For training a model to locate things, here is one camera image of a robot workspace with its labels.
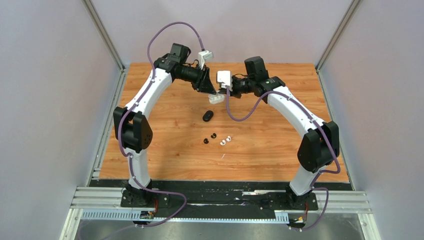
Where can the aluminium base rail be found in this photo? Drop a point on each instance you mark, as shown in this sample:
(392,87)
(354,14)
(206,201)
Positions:
(334,201)

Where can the white earbud charging case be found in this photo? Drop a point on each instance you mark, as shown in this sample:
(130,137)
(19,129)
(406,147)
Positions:
(216,98)

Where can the black earbud charging case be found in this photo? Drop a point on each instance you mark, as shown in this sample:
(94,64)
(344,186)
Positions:
(207,115)

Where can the left aluminium frame post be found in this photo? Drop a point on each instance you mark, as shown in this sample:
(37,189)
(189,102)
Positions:
(96,19)

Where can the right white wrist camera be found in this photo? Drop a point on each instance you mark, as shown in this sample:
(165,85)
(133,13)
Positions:
(224,79)

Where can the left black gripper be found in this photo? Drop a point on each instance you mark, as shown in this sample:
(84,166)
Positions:
(203,83)

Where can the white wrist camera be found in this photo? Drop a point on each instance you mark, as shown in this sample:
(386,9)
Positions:
(203,57)
(224,79)

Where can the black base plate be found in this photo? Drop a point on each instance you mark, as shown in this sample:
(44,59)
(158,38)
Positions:
(166,204)

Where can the aluminium frame post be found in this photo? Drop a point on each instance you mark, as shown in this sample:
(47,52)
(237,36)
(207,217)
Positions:
(96,19)
(348,15)

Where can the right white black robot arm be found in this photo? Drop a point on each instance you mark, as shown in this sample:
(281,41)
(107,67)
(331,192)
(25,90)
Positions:
(320,144)

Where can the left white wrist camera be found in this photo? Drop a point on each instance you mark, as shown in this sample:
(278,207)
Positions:
(203,57)

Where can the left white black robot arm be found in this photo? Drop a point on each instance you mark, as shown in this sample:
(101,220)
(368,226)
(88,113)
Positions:
(131,122)

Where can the right aluminium frame post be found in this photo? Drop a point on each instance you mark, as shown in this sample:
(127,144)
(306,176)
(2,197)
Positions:
(348,15)

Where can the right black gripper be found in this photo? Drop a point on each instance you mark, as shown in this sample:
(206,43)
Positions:
(232,93)

